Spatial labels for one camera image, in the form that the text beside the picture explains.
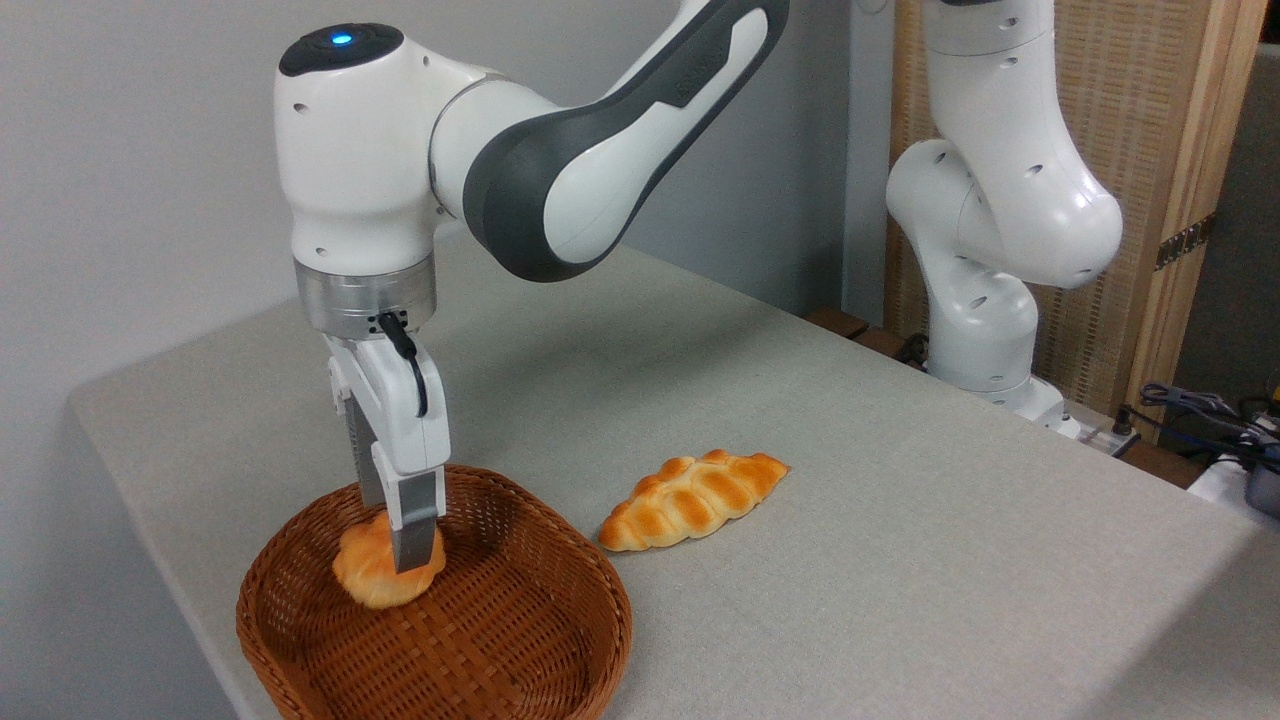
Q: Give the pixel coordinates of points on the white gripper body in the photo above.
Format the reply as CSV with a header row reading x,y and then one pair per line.
x,y
395,415

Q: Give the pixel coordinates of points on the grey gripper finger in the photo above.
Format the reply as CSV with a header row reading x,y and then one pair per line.
x,y
415,520
360,460

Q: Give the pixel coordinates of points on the round knotted bread roll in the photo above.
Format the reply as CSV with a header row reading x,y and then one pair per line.
x,y
370,575

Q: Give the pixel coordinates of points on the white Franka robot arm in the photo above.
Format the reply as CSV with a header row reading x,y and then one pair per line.
x,y
350,150

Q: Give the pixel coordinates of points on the brown wicker basket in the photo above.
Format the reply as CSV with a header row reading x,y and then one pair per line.
x,y
500,640

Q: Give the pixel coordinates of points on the long braided bread loaf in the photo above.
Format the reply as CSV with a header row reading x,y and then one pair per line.
x,y
690,498

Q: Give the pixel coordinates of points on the grey tablecloth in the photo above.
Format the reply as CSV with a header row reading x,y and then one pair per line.
x,y
900,560

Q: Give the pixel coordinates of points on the white power strip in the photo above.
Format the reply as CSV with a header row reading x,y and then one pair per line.
x,y
1100,436

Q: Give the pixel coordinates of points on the white box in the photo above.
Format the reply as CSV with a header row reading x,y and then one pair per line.
x,y
1218,485

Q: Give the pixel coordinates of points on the metal screen hinge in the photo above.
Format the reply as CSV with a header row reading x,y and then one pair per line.
x,y
1185,242

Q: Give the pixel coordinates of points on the dark grey device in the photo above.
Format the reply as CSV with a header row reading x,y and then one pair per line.
x,y
1264,488

